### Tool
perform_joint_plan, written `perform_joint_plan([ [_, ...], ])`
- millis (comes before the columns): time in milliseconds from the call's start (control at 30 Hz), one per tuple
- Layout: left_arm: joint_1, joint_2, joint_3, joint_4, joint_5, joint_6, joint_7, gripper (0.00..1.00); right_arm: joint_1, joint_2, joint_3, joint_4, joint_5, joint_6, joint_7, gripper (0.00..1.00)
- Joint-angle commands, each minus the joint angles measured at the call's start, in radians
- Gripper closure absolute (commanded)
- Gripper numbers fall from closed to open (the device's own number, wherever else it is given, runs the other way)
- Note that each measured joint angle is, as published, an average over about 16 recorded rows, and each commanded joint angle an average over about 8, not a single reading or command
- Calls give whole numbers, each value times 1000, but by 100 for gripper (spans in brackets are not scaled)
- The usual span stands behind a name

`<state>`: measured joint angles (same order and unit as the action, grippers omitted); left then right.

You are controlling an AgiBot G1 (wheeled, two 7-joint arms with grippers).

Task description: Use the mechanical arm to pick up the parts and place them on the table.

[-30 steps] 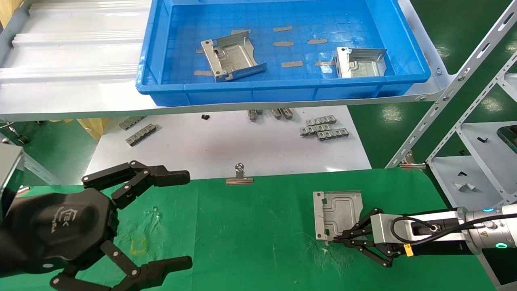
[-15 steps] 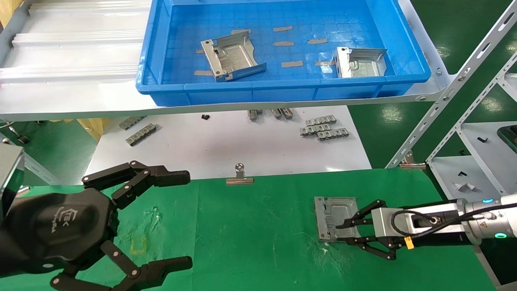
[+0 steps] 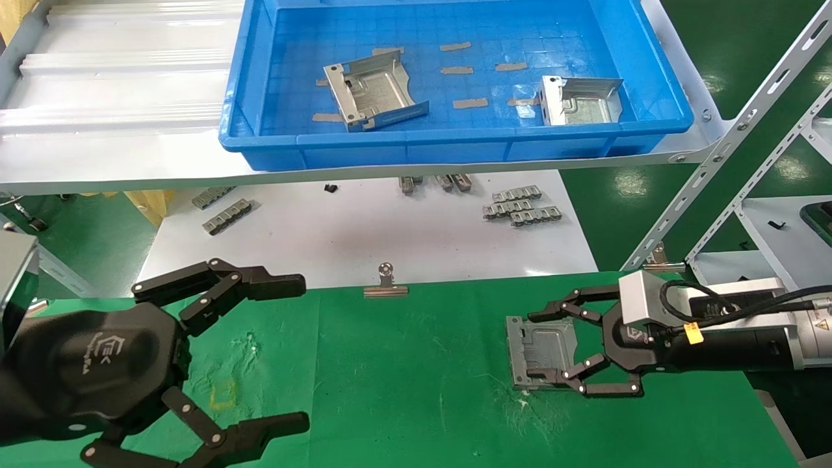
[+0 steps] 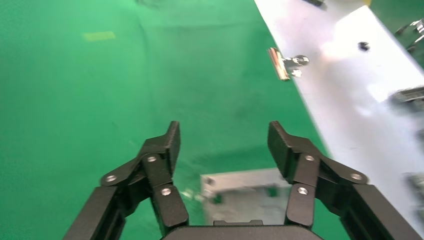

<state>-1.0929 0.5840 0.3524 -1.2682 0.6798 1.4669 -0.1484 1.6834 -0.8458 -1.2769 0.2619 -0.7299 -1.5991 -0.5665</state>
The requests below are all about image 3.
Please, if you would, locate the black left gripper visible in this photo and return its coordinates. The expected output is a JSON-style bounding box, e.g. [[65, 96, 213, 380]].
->
[[0, 258, 311, 468]]

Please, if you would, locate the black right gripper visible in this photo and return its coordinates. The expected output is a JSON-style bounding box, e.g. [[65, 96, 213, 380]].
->
[[525, 285, 790, 398]]

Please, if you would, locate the grey sheet metal bracket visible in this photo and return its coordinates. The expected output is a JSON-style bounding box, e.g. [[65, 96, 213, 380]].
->
[[505, 315, 582, 392], [323, 51, 430, 133], [541, 75, 625, 126]]

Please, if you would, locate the green table cloth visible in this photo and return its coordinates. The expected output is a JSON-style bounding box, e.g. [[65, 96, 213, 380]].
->
[[0, 270, 803, 468]]

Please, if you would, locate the grey metal shelf rack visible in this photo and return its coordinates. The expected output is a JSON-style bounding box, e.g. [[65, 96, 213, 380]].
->
[[686, 84, 832, 293], [0, 0, 832, 300]]

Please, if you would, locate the blue plastic bin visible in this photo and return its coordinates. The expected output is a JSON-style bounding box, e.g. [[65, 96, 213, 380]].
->
[[218, 0, 695, 173]]

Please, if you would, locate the white ribbed shelf panel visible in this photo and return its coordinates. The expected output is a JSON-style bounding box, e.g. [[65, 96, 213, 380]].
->
[[0, 0, 244, 137]]

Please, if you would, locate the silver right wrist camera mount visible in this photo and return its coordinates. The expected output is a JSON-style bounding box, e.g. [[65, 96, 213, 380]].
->
[[617, 270, 790, 333]]

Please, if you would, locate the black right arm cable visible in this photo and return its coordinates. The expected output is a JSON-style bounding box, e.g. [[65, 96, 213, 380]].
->
[[658, 279, 832, 344]]

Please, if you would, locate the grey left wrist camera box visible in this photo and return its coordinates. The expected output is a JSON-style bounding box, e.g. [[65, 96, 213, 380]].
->
[[0, 233, 38, 339]]

